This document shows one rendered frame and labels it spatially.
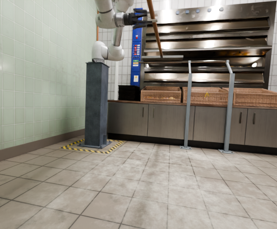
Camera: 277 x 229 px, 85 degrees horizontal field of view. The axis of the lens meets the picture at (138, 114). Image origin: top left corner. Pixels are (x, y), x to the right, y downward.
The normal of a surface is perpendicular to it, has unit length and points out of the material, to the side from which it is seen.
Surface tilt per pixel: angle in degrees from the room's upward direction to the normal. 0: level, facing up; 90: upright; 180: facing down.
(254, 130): 90
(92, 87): 90
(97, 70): 90
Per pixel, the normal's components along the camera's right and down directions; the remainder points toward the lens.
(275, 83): -0.21, 0.05
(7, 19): 0.98, 0.06
